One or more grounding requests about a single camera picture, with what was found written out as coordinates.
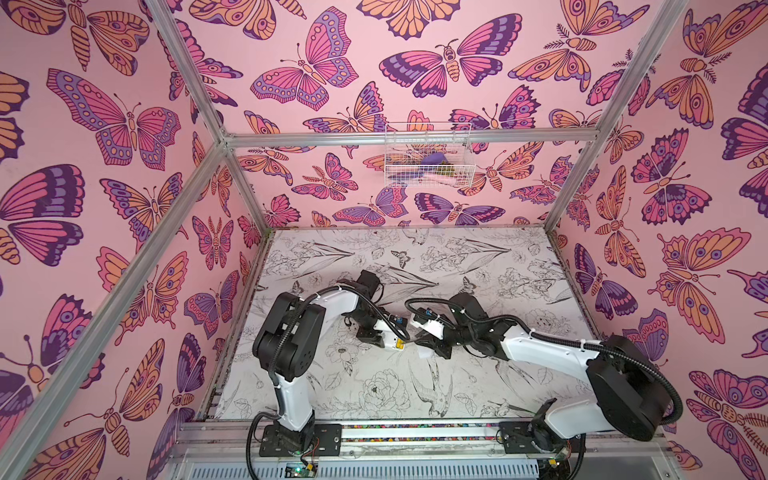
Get white battery cover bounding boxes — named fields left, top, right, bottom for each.
left=417, top=346, right=434, bottom=359

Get small white remote control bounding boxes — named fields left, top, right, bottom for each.
left=376, top=330, right=402, bottom=351

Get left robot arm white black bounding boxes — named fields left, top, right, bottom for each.
left=252, top=270, right=397, bottom=435

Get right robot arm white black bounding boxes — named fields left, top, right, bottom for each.
left=412, top=293, right=684, bottom=450

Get green circuit board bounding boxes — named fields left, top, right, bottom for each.
left=284, top=462, right=317, bottom=479

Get purple item in basket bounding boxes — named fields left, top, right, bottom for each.
left=420, top=152, right=451, bottom=167

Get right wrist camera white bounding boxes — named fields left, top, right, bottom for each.
left=411, top=317, right=445, bottom=340

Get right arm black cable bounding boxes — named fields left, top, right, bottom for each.
left=404, top=296, right=685, bottom=427

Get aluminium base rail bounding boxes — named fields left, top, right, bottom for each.
left=162, top=419, right=686, bottom=479

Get white wire basket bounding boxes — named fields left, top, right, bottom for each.
left=381, top=123, right=476, bottom=189

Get aluminium cage frame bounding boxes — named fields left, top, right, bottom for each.
left=0, top=0, right=688, bottom=480

